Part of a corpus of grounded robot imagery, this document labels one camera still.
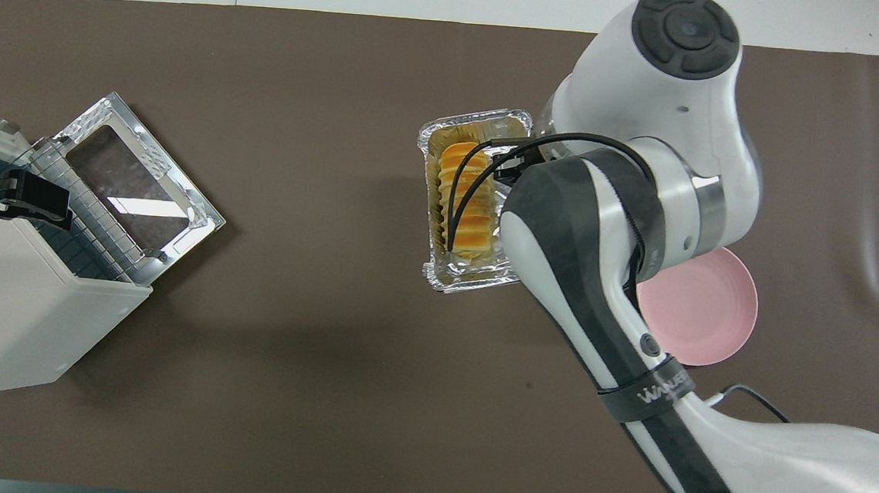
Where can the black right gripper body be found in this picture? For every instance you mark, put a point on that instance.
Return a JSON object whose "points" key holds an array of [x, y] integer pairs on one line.
{"points": [[512, 174]]}

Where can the yellow sliced bread loaf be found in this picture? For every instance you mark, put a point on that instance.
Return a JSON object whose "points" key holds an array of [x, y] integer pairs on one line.
{"points": [[468, 218]]}

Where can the silver foil baking tray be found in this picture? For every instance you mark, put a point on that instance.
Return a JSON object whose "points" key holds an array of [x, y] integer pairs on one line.
{"points": [[437, 273]]}

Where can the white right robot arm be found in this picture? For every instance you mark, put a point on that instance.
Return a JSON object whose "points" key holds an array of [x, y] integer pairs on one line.
{"points": [[626, 236]]}

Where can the cream toaster oven body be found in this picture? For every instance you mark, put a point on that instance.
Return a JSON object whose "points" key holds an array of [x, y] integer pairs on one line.
{"points": [[10, 301]]}

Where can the glass toaster oven door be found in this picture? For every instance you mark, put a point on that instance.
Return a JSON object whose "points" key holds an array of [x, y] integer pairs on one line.
{"points": [[142, 179]]}

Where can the pink round plate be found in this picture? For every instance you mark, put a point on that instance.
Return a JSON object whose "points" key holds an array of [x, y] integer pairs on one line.
{"points": [[706, 311]]}

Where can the brown table mat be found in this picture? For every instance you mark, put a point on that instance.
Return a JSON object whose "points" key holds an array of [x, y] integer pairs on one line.
{"points": [[286, 344]]}

